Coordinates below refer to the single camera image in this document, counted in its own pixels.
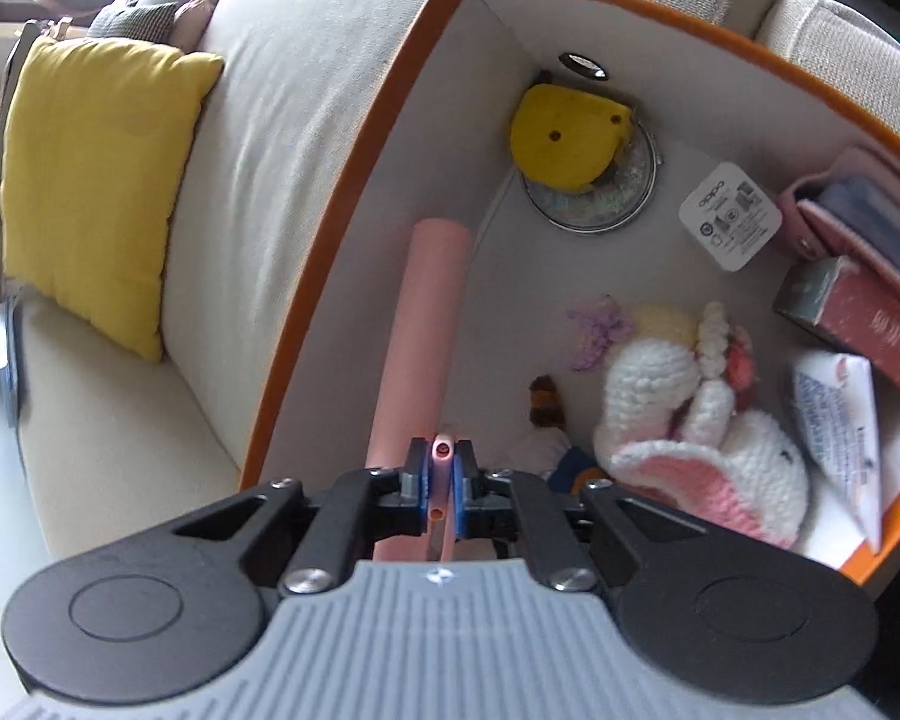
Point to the white charger adapter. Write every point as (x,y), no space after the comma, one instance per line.
(727,217)

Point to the blue book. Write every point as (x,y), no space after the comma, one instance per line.
(9,367)

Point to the grey checked cushion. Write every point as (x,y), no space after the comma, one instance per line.
(131,22)

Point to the brown bear plush white shirt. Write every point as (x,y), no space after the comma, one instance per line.
(547,401)

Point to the white pink crochet bunny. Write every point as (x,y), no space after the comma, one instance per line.
(750,457)

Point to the crochet doll with purple bow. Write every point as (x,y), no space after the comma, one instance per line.
(660,326)

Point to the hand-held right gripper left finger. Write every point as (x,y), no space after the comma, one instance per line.
(422,487)

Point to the round silver mirror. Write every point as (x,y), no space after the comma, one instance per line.
(607,206)

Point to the pink cushion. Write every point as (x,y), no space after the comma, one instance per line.
(199,15)

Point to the yellow cushion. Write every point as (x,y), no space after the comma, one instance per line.
(97,165)

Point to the orange cardboard box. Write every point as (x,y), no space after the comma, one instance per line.
(502,255)

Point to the pink wallet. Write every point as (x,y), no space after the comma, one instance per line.
(799,221)

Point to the beige fabric sofa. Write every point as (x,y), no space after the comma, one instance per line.
(307,127)

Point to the dark red small box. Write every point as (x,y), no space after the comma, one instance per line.
(870,330)

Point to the pink folding handheld fan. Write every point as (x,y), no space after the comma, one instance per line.
(424,315)

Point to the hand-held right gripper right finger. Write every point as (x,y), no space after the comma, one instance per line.
(463,491)

